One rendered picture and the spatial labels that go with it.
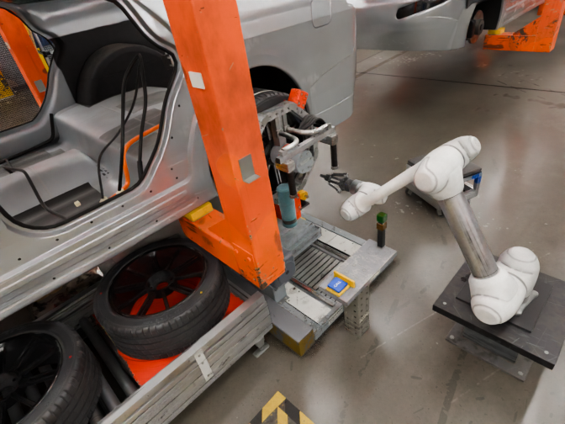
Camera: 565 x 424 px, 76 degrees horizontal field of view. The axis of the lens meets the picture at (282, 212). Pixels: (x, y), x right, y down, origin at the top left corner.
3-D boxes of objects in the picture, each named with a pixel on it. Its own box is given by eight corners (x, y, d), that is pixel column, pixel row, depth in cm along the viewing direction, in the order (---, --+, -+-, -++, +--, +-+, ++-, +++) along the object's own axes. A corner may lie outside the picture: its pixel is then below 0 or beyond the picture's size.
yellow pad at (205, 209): (200, 202, 207) (198, 194, 204) (213, 209, 199) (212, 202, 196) (179, 214, 200) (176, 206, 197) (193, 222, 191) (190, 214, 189)
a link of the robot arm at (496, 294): (534, 302, 152) (513, 336, 141) (494, 299, 166) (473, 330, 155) (461, 138, 140) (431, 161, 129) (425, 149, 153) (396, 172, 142)
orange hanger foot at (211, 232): (207, 221, 219) (191, 172, 199) (266, 257, 186) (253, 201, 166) (184, 235, 210) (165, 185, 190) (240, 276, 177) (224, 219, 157)
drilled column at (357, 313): (355, 317, 210) (353, 265, 186) (369, 326, 204) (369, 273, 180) (344, 329, 205) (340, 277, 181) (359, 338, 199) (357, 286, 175)
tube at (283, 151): (280, 135, 194) (277, 116, 188) (307, 142, 182) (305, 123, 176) (256, 148, 185) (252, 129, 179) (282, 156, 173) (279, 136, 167)
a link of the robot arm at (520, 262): (537, 284, 167) (551, 249, 154) (522, 309, 158) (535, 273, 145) (499, 268, 177) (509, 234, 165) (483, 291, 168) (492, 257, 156)
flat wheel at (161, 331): (168, 255, 238) (156, 226, 224) (253, 281, 208) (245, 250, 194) (85, 335, 193) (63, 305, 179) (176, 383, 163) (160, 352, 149)
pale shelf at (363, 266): (369, 242, 199) (369, 238, 197) (397, 255, 188) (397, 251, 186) (318, 289, 176) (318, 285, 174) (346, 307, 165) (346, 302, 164)
